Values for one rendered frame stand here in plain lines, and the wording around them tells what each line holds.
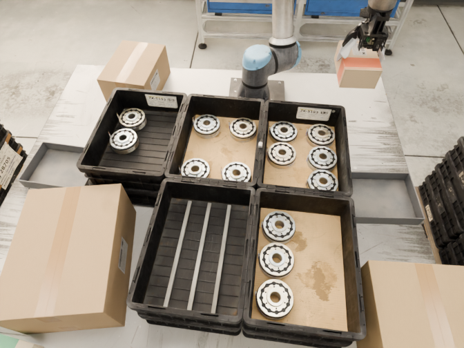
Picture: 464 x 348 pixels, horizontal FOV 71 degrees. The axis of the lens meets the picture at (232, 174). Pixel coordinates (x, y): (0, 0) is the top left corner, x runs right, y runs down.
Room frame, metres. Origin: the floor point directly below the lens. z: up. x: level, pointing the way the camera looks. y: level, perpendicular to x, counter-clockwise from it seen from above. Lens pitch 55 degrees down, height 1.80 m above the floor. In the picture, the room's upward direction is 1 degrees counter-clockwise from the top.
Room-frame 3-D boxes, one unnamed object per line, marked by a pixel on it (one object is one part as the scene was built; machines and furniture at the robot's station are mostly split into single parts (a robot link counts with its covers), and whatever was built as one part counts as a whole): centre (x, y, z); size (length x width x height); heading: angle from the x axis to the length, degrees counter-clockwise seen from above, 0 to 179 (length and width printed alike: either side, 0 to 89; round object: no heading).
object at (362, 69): (0.94, -0.44, 1.08); 0.16 x 0.12 x 0.07; 175
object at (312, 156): (0.71, -0.33, 0.86); 0.10 x 0.10 x 0.01
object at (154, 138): (0.81, 0.34, 0.87); 0.40 x 0.30 x 0.11; 172
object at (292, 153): (0.74, -0.18, 0.86); 0.10 x 0.10 x 0.01
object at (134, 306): (0.37, 0.10, 0.92); 0.40 x 0.30 x 0.02; 172
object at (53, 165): (0.79, 0.68, 0.73); 0.27 x 0.20 x 0.05; 79
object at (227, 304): (0.37, 0.10, 0.87); 0.40 x 0.30 x 0.11; 172
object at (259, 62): (1.18, -0.12, 0.91); 0.13 x 0.12 x 0.14; 119
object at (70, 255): (0.38, 0.50, 0.80); 0.40 x 0.30 x 0.20; 3
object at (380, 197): (0.62, -0.55, 0.73); 0.27 x 0.20 x 0.05; 87
